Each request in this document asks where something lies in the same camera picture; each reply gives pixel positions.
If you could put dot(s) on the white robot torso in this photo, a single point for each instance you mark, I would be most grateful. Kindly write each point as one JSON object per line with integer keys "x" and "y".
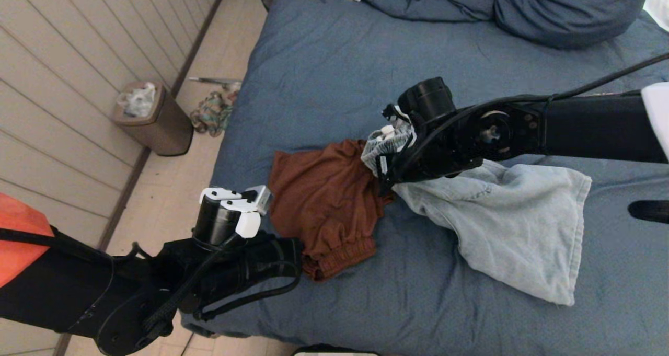
{"x": 334, "y": 353}

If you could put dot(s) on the blue pillow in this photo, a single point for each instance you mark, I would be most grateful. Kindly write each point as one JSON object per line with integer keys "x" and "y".
{"x": 569, "y": 11}

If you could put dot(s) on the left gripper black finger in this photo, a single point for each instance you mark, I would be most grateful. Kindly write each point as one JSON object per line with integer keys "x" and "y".
{"x": 293, "y": 267}
{"x": 292, "y": 246}

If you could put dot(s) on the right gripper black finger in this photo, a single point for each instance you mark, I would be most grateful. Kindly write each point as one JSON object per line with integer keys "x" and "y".
{"x": 384, "y": 167}
{"x": 389, "y": 182}

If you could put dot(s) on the light blue denim shorts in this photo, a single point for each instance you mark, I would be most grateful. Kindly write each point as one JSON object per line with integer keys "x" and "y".
{"x": 512, "y": 220}

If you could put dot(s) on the bunched blue duvet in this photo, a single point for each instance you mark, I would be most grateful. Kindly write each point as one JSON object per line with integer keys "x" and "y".
{"x": 428, "y": 0}

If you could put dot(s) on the blue bed sheet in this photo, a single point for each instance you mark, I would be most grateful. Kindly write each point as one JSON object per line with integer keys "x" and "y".
{"x": 339, "y": 58}

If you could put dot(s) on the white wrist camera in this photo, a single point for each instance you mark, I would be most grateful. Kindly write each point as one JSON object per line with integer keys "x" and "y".
{"x": 394, "y": 113}
{"x": 250, "y": 224}

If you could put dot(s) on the white pillow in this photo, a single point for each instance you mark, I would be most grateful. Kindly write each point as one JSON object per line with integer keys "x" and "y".
{"x": 660, "y": 3}

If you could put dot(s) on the colourful crumpled cloth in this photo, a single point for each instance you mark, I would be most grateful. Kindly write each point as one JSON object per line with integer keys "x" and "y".
{"x": 211, "y": 114}

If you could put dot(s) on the white plastic bin bag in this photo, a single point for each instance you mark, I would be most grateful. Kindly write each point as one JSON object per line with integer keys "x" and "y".
{"x": 140, "y": 103}

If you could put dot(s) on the grey metal rod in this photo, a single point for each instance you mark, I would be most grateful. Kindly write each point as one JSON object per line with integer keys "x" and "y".
{"x": 214, "y": 80}

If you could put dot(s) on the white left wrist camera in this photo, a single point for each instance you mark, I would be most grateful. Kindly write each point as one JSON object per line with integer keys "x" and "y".
{"x": 250, "y": 224}

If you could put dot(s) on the brown trash bin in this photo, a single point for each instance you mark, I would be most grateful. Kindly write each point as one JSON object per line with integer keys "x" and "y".
{"x": 170, "y": 131}

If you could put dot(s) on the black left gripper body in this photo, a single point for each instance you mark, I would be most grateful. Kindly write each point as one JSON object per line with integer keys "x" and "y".
{"x": 214, "y": 222}

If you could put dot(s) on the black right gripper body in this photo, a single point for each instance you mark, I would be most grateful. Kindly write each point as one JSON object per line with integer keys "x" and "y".
{"x": 428, "y": 97}

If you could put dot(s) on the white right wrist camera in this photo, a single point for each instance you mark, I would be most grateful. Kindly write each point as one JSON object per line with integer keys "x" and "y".
{"x": 394, "y": 113}

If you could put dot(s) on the rust brown garment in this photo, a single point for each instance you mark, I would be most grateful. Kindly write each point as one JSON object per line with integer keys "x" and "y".
{"x": 324, "y": 199}

